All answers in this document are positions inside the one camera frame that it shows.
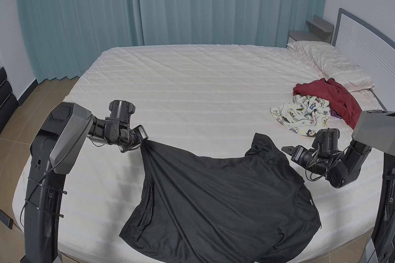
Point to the white printed garment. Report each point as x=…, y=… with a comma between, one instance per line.
x=299, y=115

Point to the cream pillow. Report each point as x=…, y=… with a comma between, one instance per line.
x=333, y=61

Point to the dark grey chest of drawers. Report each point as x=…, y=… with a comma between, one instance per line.
x=6, y=98

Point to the bed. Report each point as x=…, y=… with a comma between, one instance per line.
x=185, y=86

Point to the small black box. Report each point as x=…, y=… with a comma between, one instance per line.
x=6, y=220

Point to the black T-shirt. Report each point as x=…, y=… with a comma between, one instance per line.
x=216, y=200

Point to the purple garment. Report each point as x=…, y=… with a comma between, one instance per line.
x=335, y=114

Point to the grey bedside table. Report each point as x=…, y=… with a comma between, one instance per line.
x=311, y=33

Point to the dark red garment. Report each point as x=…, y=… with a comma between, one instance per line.
x=342, y=98

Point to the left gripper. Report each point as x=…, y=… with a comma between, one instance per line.
x=141, y=132

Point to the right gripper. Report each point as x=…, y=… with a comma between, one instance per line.
x=304, y=157

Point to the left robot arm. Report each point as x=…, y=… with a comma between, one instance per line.
x=61, y=132

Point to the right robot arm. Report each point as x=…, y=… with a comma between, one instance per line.
x=370, y=129

